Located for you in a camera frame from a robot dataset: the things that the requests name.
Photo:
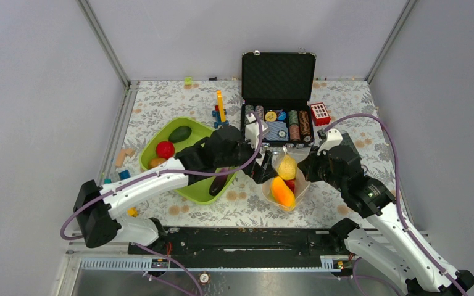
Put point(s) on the orange yellow mango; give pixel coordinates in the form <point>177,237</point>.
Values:
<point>282,194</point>

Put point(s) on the brown potato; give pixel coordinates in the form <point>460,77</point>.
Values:
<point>155,162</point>

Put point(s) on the floral tablecloth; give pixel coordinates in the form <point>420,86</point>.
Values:
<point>243,204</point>

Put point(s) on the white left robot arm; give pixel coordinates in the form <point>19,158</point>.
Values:
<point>101,211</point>

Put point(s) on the purple eggplant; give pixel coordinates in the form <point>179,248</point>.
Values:
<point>217,185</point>

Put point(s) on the green plastic tray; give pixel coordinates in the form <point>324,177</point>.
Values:
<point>198,192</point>

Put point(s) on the blue toy block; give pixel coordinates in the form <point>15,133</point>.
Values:
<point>125,174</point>

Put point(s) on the red toy brick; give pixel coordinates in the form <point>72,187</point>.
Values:
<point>319,113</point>

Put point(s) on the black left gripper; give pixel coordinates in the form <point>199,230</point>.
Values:
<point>260,174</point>

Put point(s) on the toy brick car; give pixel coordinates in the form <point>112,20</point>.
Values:
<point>219,112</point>

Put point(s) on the small yellow toy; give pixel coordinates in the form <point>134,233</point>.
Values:
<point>132,212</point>

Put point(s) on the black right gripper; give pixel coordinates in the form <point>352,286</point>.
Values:
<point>307,166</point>

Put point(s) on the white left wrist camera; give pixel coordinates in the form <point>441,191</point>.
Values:
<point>251,131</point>

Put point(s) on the tan wooden block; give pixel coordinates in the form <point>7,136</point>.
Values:
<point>122,155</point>

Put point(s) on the black poker chip case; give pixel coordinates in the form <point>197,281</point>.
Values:
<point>278,87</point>

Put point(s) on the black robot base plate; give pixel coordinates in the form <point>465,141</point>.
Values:
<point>252,247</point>

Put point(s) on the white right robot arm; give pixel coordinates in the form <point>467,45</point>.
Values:
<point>413,265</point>

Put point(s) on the black brick baseplate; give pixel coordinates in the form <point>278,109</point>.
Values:
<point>347,141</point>

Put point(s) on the red apple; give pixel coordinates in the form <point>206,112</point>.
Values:
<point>165,149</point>

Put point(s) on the yellow lemon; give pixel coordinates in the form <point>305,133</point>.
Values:
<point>287,169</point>

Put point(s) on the dark green avocado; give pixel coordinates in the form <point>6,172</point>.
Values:
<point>180,134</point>

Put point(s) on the clear zip top bag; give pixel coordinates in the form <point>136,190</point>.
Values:
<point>301,184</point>

